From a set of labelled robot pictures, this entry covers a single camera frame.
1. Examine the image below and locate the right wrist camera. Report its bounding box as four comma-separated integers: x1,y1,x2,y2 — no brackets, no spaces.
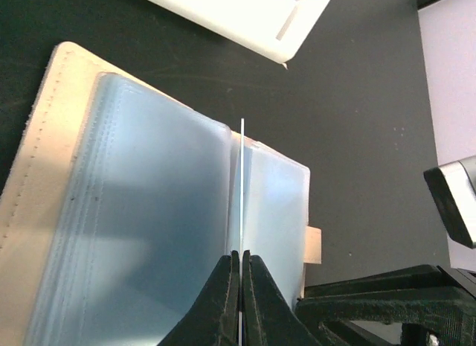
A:
423,156,476,272

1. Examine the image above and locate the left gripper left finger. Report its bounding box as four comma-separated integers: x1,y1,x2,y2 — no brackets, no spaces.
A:
159,251,239,346

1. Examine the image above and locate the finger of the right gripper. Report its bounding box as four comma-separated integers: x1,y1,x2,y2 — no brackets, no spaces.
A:
295,265,475,345

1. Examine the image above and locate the white bin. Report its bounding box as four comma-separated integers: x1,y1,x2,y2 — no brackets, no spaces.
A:
147,0,331,64

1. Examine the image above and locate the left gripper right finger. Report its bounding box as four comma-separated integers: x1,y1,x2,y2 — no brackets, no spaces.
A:
242,250,322,345

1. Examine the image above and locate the tan leather card holder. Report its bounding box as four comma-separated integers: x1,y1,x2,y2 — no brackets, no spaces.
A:
1,42,321,345

